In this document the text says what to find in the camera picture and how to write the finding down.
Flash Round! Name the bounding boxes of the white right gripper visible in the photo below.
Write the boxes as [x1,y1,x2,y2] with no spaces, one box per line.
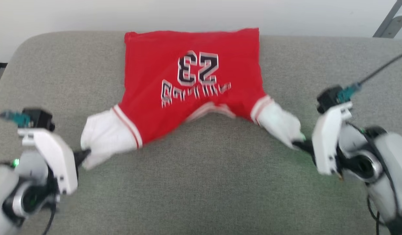
[291,101,353,177]

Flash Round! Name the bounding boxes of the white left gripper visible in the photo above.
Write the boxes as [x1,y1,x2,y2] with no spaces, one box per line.
[18,127,92,196]

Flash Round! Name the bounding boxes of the red basketball jersey number 23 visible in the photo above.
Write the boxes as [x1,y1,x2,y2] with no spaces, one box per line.
[80,27,306,171]

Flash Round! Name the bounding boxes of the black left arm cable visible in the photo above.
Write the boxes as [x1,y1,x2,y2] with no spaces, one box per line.
[40,202,57,235]

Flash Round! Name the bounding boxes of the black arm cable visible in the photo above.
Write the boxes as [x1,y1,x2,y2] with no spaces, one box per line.
[40,202,57,235]
[366,195,385,235]

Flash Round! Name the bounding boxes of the teal plug right camera cable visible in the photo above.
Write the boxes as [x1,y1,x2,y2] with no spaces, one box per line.
[337,50,402,102]

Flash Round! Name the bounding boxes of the teal plug camera cable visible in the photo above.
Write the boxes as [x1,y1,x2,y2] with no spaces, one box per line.
[0,110,31,128]
[337,50,402,102]

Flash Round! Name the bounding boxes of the teal plug left camera cable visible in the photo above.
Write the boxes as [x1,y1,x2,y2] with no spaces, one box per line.
[0,110,31,128]

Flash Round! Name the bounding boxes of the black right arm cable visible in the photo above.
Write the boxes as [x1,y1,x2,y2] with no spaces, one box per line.
[366,195,385,235]

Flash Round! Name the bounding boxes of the grey metal post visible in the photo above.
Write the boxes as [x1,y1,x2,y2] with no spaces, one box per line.
[373,0,402,39]

